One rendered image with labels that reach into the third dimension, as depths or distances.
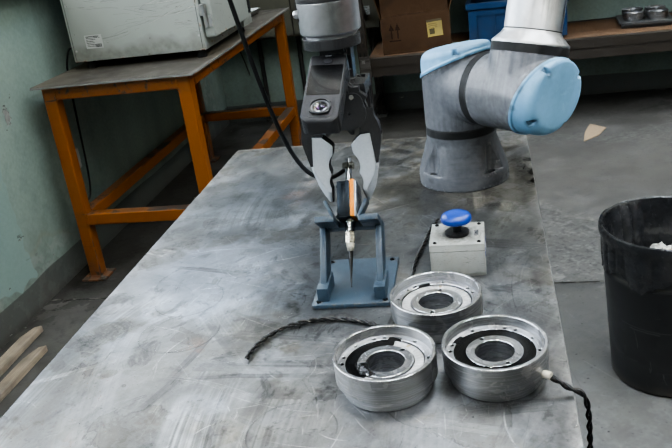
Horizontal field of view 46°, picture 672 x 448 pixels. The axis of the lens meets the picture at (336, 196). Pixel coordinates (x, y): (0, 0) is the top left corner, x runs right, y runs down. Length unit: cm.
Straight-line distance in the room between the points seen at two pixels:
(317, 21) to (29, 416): 54
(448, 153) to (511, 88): 18
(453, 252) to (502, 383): 28
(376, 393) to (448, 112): 61
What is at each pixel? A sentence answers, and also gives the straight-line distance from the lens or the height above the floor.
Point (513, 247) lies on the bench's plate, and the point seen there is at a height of 80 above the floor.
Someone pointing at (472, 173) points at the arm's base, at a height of 83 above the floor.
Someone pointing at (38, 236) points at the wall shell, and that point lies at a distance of 312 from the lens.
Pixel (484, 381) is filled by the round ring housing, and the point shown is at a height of 83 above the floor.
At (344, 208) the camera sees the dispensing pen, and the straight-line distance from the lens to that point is 99.
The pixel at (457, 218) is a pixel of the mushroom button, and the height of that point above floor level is 87.
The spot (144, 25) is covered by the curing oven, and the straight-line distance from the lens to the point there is 307.
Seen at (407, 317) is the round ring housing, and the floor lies 83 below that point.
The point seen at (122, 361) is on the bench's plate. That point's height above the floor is 80.
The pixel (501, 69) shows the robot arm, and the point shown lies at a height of 101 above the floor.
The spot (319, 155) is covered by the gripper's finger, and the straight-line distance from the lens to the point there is 99.
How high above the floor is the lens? 127
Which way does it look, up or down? 21 degrees down
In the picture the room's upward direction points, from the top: 8 degrees counter-clockwise
